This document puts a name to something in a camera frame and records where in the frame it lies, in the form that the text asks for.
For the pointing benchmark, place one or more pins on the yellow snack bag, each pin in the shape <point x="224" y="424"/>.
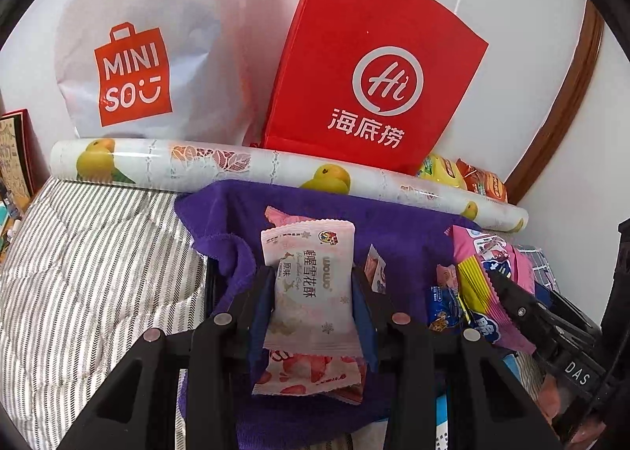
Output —
<point x="438" y="171"/>

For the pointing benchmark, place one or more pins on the red paper bag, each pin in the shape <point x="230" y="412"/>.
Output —
<point x="369" y="36"/>

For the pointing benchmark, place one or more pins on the blue and white box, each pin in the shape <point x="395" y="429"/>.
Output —
<point x="443" y="425"/>

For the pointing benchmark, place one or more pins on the small white snack packet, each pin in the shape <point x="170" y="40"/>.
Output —
<point x="376" y="270"/>

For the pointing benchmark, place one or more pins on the grey striped bedding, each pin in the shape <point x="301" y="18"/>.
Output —
<point x="98" y="258"/>

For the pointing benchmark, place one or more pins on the small blue snack packet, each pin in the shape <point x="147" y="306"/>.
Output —
<point x="443" y="307"/>

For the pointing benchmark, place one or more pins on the person's right hand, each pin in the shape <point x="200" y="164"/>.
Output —
<point x="566" y="405"/>

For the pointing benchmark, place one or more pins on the orange snack bag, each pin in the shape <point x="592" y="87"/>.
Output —
<point x="487" y="184"/>

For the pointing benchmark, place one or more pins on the rolled fruit print table cover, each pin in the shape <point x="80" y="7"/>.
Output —
<point x="221" y="162"/>

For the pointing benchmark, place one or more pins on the grey checked cloth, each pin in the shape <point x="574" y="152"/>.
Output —
<point x="539" y="258"/>

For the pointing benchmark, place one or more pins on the large pink snack bag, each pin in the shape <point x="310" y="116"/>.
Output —
<point x="477" y="253"/>

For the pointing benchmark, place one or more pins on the white pink snowflake snack packet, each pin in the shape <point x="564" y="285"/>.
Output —
<point x="310" y="282"/>

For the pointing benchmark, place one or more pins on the purple towel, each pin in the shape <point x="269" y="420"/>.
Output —
<point x="393" y="233"/>

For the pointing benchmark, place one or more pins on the strawberry print snack packet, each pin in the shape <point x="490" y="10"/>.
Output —
<point x="305" y="373"/>

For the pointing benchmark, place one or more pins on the plain pink snack packet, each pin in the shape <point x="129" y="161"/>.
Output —
<point x="280" y="217"/>

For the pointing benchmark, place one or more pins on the patterned box with red edge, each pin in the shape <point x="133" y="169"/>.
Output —
<point x="12" y="159"/>

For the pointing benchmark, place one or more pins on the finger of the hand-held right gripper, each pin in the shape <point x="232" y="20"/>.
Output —
<point x="571" y="317"/>
<point x="526" y="317"/>

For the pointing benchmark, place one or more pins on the brown wooden trim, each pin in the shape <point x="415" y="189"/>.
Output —
<point x="581" y="85"/>

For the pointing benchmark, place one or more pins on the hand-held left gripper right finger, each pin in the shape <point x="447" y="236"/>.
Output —
<point x="366" y="327"/>

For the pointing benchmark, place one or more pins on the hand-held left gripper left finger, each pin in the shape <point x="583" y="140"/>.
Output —
<point x="258" y="336"/>

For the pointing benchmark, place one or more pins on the white bag with orange logo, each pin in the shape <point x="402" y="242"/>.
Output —
<point x="197" y="36"/>

